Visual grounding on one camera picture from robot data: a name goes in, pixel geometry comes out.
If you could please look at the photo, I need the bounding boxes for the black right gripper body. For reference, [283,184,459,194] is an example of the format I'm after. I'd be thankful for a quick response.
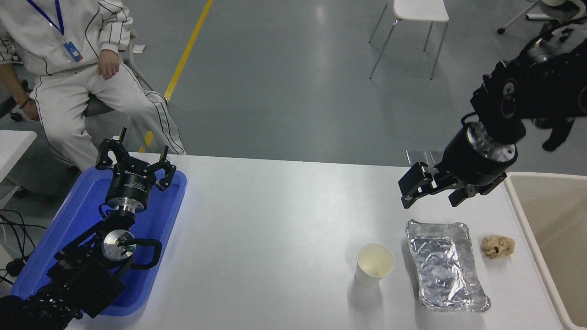
[435,127,518,187]

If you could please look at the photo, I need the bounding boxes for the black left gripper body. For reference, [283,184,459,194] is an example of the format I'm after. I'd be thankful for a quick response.
[105,169,153,204]

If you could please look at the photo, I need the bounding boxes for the white paper cup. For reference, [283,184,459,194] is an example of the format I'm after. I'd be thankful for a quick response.
[354,243,395,288]

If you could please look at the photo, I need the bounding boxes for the person's left hand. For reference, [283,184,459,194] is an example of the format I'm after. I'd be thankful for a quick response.
[97,48,121,80]

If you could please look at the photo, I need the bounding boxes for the person's right hand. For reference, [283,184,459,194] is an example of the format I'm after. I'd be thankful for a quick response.
[21,98,41,121]

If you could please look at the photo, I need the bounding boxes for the crumpled tan paper ball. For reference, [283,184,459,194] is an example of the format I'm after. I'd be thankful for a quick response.
[481,235,515,259]

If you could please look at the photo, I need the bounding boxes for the blue plastic tray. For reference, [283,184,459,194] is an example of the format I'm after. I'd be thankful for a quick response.
[10,166,188,317]

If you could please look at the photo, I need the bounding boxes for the large pale bin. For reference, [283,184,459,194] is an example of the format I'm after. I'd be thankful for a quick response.
[503,171,587,330]

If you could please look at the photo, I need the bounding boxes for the person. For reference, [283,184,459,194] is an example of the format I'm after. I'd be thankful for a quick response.
[0,0,186,172]

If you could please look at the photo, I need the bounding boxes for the silver foil tray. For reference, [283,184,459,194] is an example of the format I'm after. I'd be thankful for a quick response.
[405,219,491,314]

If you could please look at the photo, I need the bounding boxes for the white side table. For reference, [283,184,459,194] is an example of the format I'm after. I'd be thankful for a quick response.
[0,130,38,199]

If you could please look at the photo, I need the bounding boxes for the grey rolling chair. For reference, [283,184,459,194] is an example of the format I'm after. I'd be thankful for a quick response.
[0,79,31,122]

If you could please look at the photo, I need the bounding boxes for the white chair with metal legs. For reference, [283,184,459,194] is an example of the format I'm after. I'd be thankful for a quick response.
[368,0,450,82]

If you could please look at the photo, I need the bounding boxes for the white-framed rolling chair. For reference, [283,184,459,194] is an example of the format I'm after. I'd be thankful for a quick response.
[497,0,587,35]

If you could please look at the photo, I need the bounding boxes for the black floor cables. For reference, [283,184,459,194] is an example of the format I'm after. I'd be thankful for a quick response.
[0,209,47,285]

